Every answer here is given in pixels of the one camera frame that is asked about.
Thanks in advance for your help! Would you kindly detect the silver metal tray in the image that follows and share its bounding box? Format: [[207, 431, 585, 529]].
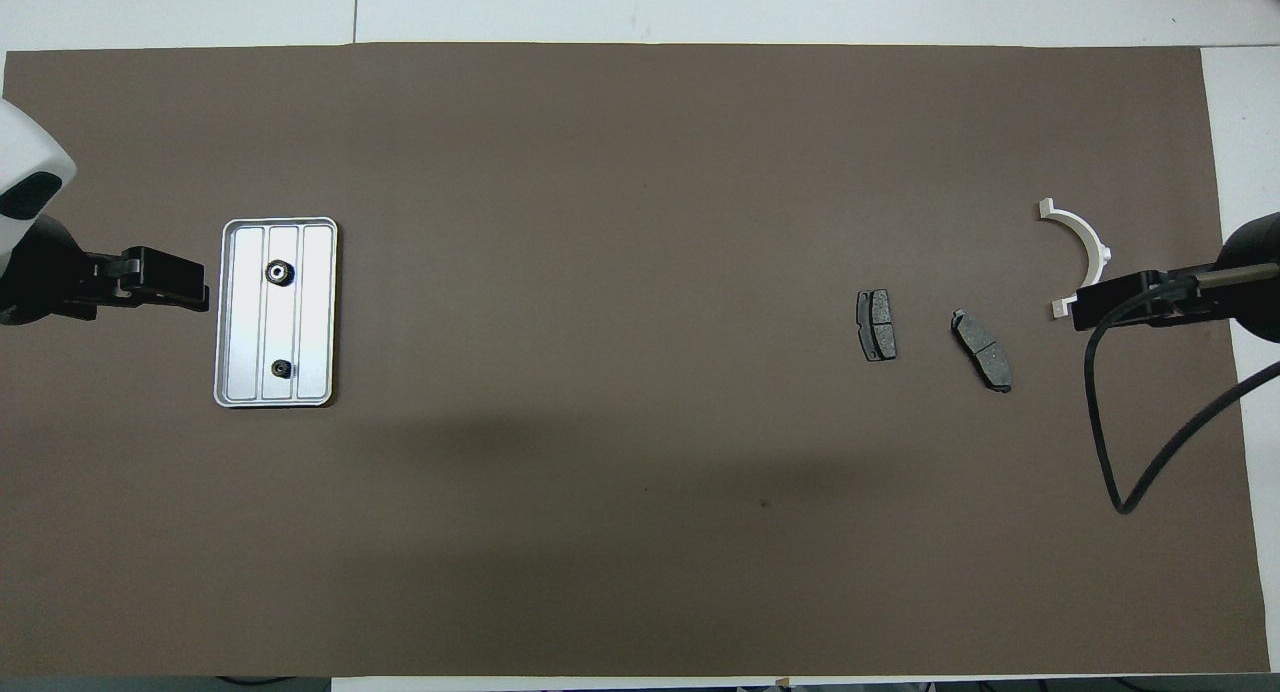
[[213, 217, 340, 409]]

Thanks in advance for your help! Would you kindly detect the brown table mat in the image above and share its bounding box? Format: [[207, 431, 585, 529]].
[[0, 42, 1271, 678]]

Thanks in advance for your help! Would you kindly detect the long dark brake pad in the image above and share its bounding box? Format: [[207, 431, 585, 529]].
[[950, 309, 1014, 394]]

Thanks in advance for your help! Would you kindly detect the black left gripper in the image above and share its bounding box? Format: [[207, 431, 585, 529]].
[[0, 217, 211, 325]]

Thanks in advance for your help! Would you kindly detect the white semicircular bracket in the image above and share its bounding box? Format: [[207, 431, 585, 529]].
[[1038, 198, 1113, 321]]

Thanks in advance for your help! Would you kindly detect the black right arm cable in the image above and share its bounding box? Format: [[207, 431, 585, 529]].
[[1088, 272, 1280, 515]]

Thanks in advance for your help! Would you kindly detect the short dark brake pad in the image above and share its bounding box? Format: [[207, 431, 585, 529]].
[[856, 289, 898, 363]]

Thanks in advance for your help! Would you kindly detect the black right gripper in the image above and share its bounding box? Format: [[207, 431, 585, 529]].
[[1073, 212, 1280, 345]]

